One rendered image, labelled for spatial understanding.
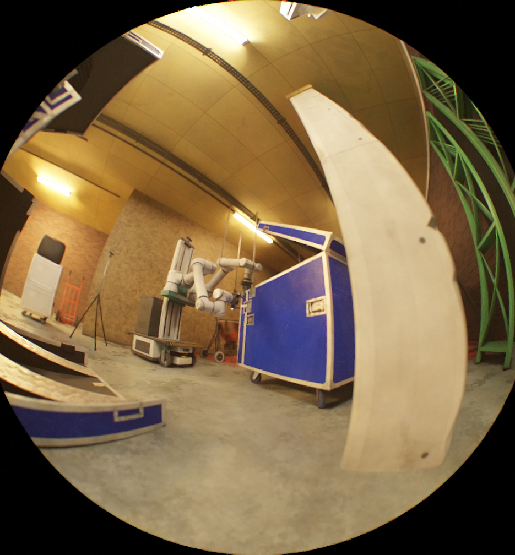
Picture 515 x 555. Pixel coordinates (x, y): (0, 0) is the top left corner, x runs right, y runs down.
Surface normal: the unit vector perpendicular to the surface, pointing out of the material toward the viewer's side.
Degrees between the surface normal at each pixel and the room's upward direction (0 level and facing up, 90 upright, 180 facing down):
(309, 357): 90
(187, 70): 180
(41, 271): 90
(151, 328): 90
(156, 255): 90
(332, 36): 180
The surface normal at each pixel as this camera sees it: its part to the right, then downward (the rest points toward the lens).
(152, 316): 0.95, -0.07
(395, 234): -0.63, -0.31
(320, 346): -0.86, -0.22
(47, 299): 0.85, -0.15
